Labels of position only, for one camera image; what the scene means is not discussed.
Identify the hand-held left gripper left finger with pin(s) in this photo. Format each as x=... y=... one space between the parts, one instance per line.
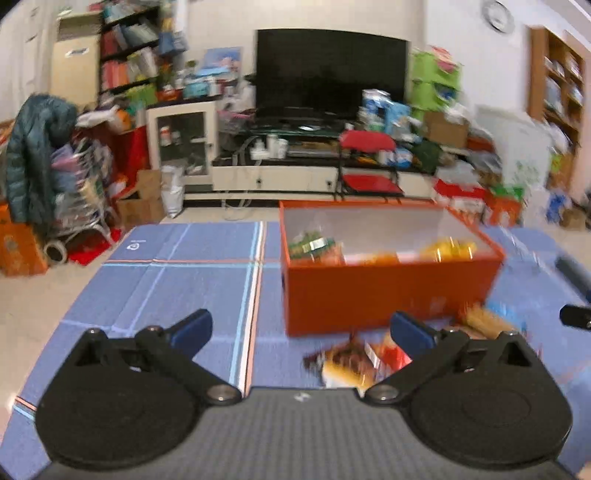
x=191 y=330

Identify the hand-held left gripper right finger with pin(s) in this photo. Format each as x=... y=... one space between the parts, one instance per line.
x=411 y=332

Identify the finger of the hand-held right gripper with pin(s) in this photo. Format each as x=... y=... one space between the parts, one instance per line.
x=577 y=317

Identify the orange cardboard box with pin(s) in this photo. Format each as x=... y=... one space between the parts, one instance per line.
x=369 y=295

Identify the clear chocolate packet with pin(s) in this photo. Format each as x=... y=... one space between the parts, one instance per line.
x=351 y=364

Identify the clear cracker packet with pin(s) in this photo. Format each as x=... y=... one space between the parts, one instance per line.
x=487 y=323

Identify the blue bar packet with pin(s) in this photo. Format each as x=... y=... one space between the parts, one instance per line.
x=498 y=308

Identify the orange grey chip packet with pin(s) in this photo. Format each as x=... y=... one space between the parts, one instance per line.
x=371 y=258

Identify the yellow snack packet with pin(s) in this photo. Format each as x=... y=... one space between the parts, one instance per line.
x=450 y=249

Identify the green snack packet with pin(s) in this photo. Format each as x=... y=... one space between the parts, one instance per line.
x=314 y=247

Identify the black long case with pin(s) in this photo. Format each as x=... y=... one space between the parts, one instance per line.
x=575 y=277

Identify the blue checked tablecloth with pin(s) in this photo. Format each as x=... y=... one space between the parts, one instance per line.
x=184 y=277

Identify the white sack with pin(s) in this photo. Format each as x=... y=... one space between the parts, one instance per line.
x=173 y=194

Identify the open cardboard box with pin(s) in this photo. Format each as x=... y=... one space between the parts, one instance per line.
x=138 y=203

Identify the red white carton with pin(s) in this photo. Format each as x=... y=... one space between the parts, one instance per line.
x=457 y=196

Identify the tape roll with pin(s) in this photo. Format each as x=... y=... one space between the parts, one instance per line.
x=55 y=251

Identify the metal cart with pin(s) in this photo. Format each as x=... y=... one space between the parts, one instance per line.
x=87 y=203

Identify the white television stand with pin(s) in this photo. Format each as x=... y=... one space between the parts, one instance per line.
x=277 y=177

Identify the dark green bag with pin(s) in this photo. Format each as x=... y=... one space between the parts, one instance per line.
x=427 y=157

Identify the orange paper bag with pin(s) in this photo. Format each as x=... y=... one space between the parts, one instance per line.
x=18 y=249

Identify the white power strip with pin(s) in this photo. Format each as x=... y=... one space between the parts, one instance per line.
x=259 y=151

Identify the red folding chair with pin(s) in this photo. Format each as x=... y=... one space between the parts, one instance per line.
x=367 y=141

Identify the brown cardboard box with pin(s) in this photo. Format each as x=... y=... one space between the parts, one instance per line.
x=445 y=131

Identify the blue white package stack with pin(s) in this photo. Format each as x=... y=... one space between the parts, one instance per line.
x=385 y=113

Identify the white glass-door cabinet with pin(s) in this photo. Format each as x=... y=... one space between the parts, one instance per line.
x=182 y=107

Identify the teal down jacket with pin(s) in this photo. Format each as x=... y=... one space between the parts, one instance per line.
x=32 y=157

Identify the wooden bookshelf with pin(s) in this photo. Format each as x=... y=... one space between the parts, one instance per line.
x=538 y=78

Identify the green plastic shelf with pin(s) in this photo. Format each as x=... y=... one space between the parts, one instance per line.
x=431 y=83

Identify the black television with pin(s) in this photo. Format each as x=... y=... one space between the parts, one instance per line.
x=332 y=74

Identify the black bookshelf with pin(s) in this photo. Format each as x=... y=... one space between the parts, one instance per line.
x=124 y=60

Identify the beige standing air conditioner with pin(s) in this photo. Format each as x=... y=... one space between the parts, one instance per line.
x=74 y=74

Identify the round wall clock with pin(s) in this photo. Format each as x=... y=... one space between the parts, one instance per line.
x=498 y=16

